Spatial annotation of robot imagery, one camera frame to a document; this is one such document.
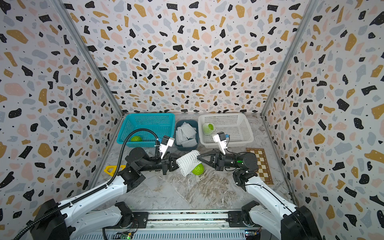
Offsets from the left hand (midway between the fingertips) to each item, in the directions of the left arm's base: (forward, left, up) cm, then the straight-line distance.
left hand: (187, 163), depth 60 cm
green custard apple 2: (+31, +37, -24) cm, 54 cm away
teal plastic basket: (+47, +23, -30) cm, 60 cm away
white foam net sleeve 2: (+37, -10, -24) cm, 46 cm away
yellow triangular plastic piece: (+12, +47, -30) cm, 57 cm away
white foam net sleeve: (-2, 0, +4) cm, 4 cm away
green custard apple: (+39, -13, -24) cm, 47 cm away
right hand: (0, -5, +1) cm, 5 cm away
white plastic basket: (+45, -33, -30) cm, 64 cm away
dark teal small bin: (+45, -1, -26) cm, 52 cm away
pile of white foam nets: (+35, +5, -27) cm, 44 cm away
